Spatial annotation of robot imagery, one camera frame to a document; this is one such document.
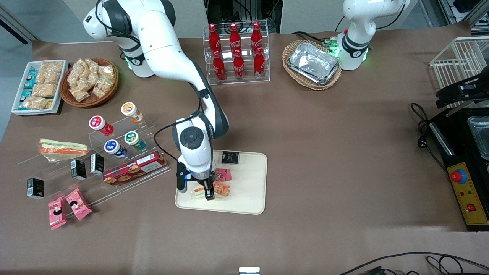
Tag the wrapped sandwich green orange filling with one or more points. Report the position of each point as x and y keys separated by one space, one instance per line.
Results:
x=63 y=149

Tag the clear bag of beige snacks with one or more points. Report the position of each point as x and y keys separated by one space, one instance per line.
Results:
x=76 y=72
x=91 y=67
x=79 y=93
x=106 y=73
x=101 y=88

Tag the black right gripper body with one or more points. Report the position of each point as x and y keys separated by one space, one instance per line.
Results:
x=207 y=182

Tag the yellow snack packet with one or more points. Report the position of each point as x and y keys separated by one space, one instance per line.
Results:
x=49 y=104

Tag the green cap small bottle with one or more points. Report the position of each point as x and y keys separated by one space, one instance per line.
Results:
x=134 y=139

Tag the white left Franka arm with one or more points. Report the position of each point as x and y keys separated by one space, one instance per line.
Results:
x=359 y=23

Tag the metal tray in machine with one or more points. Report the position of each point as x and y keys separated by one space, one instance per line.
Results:
x=481 y=137

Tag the clear acrylic tiered display stand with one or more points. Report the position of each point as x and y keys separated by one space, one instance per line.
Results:
x=53 y=173

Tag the brown wicker basket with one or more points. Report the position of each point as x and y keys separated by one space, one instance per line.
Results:
x=89 y=102

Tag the small black snack box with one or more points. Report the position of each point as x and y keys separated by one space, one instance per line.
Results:
x=35 y=188
x=97 y=164
x=78 y=170
x=230 y=157

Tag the orange cap small bottle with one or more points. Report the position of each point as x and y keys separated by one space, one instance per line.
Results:
x=131 y=110

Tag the red cap small bottle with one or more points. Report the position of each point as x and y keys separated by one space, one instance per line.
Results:
x=100 y=125

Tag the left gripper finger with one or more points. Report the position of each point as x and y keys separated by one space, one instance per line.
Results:
x=450 y=91
x=452 y=102

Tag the pink snack packet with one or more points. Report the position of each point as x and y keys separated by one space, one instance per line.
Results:
x=78 y=204
x=224 y=175
x=57 y=212

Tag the beige cracker packet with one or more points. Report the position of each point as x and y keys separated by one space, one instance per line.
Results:
x=45 y=90
x=36 y=102
x=50 y=71

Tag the blue snack packet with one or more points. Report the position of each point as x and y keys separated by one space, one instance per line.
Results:
x=30 y=79
x=26 y=95

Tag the blue cap small bottle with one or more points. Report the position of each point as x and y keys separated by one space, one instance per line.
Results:
x=114 y=148

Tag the silver foil tray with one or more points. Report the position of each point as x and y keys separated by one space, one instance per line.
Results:
x=313 y=61

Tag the red tartan biscuit box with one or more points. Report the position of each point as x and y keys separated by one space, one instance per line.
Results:
x=133 y=169

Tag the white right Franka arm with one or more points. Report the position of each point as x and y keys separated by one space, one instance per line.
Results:
x=160 y=46

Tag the light wicker basket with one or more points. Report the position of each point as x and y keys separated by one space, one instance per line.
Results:
x=313 y=84

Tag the cream plastic serving tray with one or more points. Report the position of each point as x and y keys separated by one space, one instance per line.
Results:
x=248 y=194

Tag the white rectangular snack bin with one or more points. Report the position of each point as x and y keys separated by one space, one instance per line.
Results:
x=63 y=82

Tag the red cola bottle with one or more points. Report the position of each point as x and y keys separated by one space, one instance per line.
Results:
x=259 y=65
x=256 y=36
x=219 y=68
x=214 y=38
x=239 y=67
x=234 y=38

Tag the clear acrylic bottle rack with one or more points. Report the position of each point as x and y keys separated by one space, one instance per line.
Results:
x=267 y=57

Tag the black sealing machine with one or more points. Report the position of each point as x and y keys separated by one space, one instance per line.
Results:
x=458 y=130

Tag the yellow control panel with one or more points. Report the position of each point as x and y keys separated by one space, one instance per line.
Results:
x=471 y=191

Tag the red emergency stop button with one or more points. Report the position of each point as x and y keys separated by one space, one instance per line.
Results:
x=458 y=175

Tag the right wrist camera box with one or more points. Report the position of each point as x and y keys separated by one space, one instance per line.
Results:
x=181 y=179

